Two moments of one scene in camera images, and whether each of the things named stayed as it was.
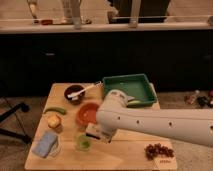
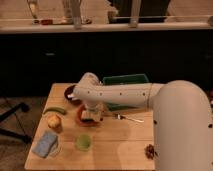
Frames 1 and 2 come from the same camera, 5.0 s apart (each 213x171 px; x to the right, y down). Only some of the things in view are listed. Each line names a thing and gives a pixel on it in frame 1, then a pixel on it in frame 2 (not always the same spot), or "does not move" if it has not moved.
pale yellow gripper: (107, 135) → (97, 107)
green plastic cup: (83, 142) does not move
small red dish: (47, 22) does not move
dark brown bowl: (71, 89) does not move
